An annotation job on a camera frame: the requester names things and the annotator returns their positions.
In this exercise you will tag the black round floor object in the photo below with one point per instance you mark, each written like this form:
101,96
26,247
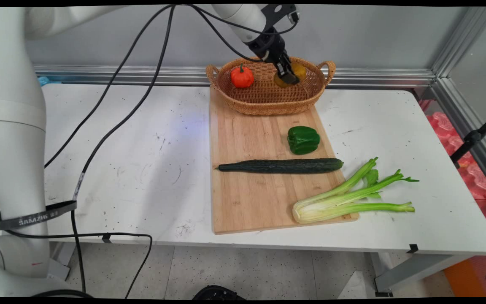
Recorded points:
217,292

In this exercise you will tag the green celery bunch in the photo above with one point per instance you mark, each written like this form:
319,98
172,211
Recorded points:
344,198

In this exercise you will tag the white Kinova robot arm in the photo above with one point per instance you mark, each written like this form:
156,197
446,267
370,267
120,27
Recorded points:
13,139

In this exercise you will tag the black tripod leg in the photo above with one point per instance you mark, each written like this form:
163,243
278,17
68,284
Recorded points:
475,137

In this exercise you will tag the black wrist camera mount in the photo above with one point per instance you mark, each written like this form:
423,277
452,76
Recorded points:
283,12

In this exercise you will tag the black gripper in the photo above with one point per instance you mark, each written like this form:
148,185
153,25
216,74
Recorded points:
268,45

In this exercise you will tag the blue cloth scrap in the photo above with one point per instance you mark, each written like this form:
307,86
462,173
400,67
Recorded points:
43,80

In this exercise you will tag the yellow bell pepper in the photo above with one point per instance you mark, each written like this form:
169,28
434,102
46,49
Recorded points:
301,71

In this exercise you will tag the small orange pumpkin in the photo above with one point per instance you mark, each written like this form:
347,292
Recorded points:
242,77

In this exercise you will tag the long dark green cucumber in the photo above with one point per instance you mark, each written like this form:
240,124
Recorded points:
281,165

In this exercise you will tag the white table leg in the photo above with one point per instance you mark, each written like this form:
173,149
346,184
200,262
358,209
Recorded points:
411,270

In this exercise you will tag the pink foam packaging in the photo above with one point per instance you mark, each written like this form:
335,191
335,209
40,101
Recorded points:
466,169

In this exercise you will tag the woven wicker basket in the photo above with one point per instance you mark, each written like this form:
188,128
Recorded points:
264,99

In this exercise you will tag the green bell pepper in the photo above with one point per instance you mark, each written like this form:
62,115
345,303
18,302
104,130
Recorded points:
303,140

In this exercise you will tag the orange box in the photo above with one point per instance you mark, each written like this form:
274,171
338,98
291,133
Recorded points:
462,276

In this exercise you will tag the aluminium frame rail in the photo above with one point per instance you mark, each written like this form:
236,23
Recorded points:
373,77

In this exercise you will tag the wooden cutting board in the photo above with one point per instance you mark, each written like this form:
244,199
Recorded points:
247,198

